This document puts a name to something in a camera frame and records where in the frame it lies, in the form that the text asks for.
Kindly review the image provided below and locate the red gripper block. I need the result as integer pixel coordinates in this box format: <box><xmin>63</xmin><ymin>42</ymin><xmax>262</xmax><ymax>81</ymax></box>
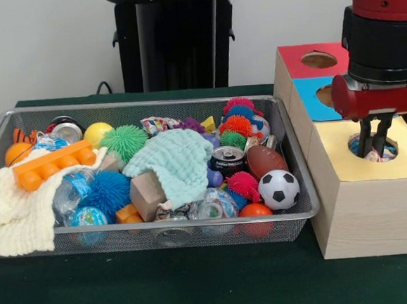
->
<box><xmin>330</xmin><ymin>69</ymin><xmax>407</xmax><ymax>159</ymax></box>

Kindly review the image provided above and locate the colourful polka-dot cloth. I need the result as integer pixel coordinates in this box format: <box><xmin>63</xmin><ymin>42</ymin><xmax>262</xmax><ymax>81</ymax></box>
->
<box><xmin>349</xmin><ymin>135</ymin><xmax>401</xmax><ymax>165</ymax></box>

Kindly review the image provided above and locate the wooden box with three holes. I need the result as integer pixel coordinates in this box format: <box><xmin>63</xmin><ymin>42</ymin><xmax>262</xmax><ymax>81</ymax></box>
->
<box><xmin>269</xmin><ymin>36</ymin><xmax>407</xmax><ymax>263</ymax></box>

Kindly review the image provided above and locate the shallow mesh bin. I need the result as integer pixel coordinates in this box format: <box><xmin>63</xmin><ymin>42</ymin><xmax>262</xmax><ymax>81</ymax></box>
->
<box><xmin>0</xmin><ymin>84</ymin><xmax>323</xmax><ymax>266</ymax></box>

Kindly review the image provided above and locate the black and white soccer ball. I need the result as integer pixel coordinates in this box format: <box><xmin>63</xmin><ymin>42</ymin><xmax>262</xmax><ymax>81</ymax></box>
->
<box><xmin>256</xmin><ymin>168</ymin><xmax>302</xmax><ymax>212</ymax></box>

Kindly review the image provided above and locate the brown toy football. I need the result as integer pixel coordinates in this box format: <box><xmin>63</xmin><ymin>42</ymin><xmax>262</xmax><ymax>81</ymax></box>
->
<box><xmin>245</xmin><ymin>143</ymin><xmax>290</xmax><ymax>182</ymax></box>

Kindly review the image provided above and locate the mint green cloth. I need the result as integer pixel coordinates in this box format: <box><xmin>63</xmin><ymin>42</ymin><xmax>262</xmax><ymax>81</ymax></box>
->
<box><xmin>119</xmin><ymin>125</ymin><xmax>219</xmax><ymax>213</ymax></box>

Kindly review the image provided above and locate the green spiky ball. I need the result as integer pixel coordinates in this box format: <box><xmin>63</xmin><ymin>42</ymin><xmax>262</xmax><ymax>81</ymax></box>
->
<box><xmin>98</xmin><ymin>124</ymin><xmax>151</xmax><ymax>166</ymax></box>

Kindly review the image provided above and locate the dark green tablecloth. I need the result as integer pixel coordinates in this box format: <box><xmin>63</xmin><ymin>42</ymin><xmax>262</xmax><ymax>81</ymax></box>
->
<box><xmin>0</xmin><ymin>69</ymin><xmax>407</xmax><ymax>304</ymax></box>

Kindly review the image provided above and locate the blue spiky ball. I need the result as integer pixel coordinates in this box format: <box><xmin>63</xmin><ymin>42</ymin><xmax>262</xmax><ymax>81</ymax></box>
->
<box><xmin>75</xmin><ymin>168</ymin><xmax>136</xmax><ymax>226</ymax></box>

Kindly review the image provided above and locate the yellow ball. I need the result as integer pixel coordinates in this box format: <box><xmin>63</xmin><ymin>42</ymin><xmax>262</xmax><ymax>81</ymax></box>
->
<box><xmin>82</xmin><ymin>121</ymin><xmax>116</xmax><ymax>150</ymax></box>

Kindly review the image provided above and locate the orange toy brick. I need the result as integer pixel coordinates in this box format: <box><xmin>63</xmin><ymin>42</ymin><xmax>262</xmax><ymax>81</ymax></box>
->
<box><xmin>11</xmin><ymin>138</ymin><xmax>100</xmax><ymax>193</ymax></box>

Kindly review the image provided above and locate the small orange basketball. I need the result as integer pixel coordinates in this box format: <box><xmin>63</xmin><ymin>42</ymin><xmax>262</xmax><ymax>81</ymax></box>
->
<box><xmin>4</xmin><ymin>142</ymin><xmax>36</xmax><ymax>167</ymax></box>

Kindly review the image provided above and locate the cream knitted cloth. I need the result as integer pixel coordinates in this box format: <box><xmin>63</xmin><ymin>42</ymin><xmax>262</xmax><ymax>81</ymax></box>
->
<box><xmin>0</xmin><ymin>143</ymin><xmax>117</xmax><ymax>256</ymax></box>

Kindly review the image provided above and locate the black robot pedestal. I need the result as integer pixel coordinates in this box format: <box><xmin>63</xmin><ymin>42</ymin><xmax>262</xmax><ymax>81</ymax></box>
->
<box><xmin>101</xmin><ymin>0</ymin><xmax>257</xmax><ymax>97</ymax></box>

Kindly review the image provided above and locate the black cable loop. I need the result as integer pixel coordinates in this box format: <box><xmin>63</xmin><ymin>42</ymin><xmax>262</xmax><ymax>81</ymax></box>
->
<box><xmin>95</xmin><ymin>80</ymin><xmax>115</xmax><ymax>97</ymax></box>

